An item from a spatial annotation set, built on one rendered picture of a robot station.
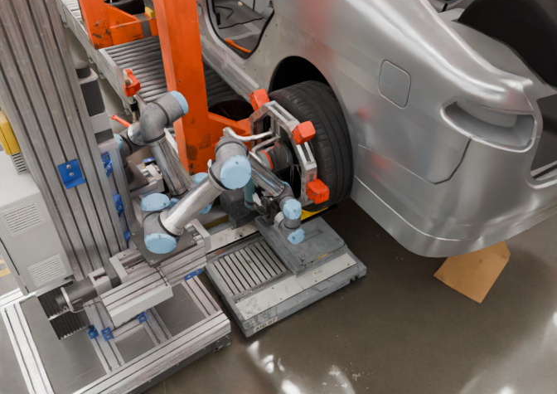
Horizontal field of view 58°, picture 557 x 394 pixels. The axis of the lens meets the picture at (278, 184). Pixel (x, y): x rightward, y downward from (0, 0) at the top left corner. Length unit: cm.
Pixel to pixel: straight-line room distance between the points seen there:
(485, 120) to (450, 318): 144
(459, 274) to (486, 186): 140
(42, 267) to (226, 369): 110
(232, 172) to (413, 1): 92
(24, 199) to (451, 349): 221
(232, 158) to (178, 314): 117
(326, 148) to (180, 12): 94
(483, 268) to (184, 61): 216
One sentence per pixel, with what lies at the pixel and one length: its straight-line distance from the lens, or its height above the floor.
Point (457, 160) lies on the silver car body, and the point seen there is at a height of 132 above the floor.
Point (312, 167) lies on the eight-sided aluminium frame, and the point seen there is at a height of 96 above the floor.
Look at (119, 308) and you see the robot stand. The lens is 220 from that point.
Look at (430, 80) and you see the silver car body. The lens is 187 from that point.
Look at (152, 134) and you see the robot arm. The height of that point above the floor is 125.
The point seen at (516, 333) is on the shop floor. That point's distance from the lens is 318.
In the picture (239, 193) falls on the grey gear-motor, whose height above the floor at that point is 40.
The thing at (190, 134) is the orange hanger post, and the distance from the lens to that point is 287.
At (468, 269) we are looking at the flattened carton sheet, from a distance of 336.
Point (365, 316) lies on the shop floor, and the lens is 300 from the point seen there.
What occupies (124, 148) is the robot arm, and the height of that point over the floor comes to 101.
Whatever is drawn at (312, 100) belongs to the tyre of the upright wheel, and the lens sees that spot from 243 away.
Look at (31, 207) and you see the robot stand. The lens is 204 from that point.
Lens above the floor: 244
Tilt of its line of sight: 41 degrees down
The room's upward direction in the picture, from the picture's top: straight up
